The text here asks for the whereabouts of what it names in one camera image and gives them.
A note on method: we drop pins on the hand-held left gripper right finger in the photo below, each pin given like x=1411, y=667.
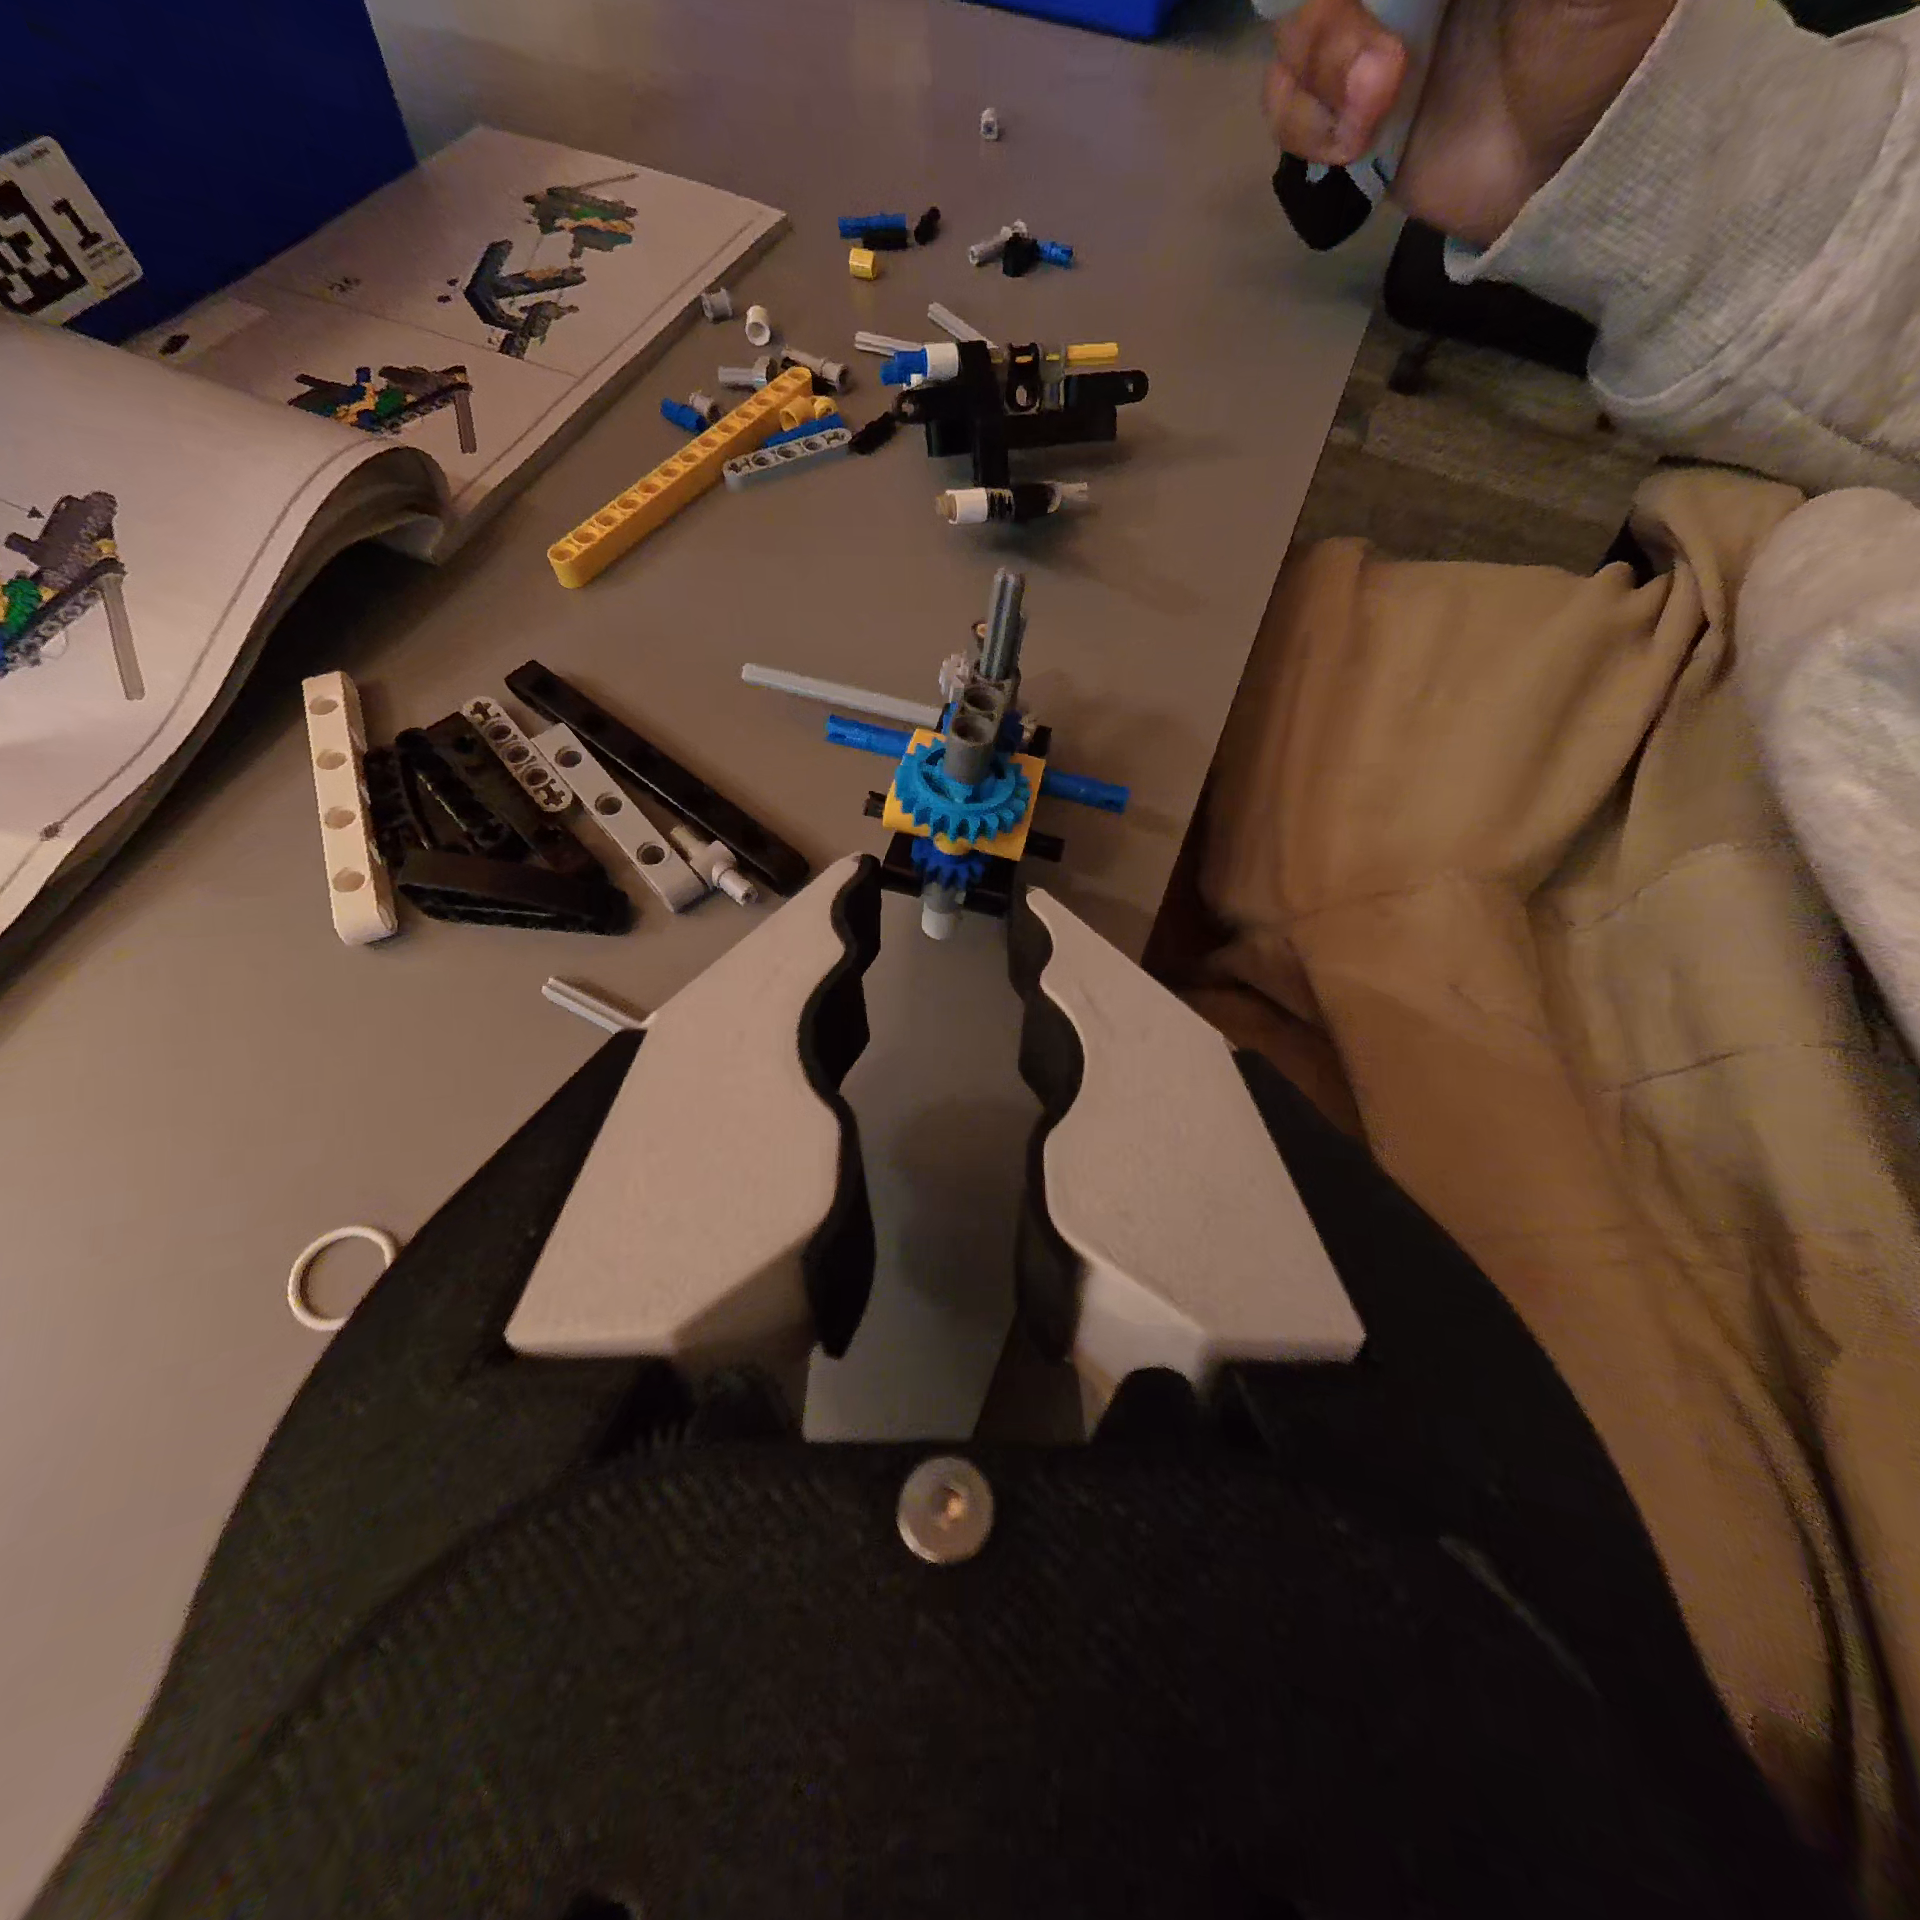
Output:
x=1201, y=1200

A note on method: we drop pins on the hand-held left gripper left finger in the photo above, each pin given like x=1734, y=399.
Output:
x=674, y=1154

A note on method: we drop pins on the lego gear assembly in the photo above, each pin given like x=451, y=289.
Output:
x=961, y=796

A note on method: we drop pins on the person's right forearm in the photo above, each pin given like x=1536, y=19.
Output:
x=1755, y=225

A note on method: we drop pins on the grey lego axle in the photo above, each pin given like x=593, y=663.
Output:
x=593, y=1004

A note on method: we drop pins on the grey lego connector pin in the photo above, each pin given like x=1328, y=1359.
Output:
x=716, y=866

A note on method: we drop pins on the black bent lego beam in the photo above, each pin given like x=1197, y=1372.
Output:
x=509, y=896

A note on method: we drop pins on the long black lego beam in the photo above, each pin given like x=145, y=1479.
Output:
x=674, y=786

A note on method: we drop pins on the black lego block assembly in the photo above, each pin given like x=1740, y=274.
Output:
x=974, y=420

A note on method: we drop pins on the light grey cross-hole lego beam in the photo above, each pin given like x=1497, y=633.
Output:
x=517, y=749

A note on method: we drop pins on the black white lego pin assembly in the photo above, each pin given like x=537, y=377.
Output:
x=1012, y=504

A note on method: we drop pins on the scattered small lego pins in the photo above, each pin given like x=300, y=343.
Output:
x=884, y=228

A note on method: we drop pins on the white lego beam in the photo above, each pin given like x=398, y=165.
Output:
x=341, y=809

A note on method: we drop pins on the short pale blue lego beam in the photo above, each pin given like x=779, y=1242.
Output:
x=779, y=458

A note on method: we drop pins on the long yellow lego beam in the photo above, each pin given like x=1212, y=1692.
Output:
x=674, y=488

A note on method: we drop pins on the lego instruction booklet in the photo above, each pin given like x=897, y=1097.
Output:
x=224, y=495

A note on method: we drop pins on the person's right hand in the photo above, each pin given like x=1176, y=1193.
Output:
x=1476, y=106

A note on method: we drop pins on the blue container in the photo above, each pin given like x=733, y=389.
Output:
x=1080, y=15

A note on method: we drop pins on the white rubber band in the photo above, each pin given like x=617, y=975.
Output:
x=345, y=1233

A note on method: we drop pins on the beige pants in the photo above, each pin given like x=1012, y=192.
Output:
x=1499, y=900

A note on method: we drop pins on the grey knit sweater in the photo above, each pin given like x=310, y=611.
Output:
x=1861, y=721

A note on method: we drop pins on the blue box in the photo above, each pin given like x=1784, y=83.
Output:
x=224, y=120

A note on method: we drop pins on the printed tag sticker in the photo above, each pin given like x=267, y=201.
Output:
x=60, y=233

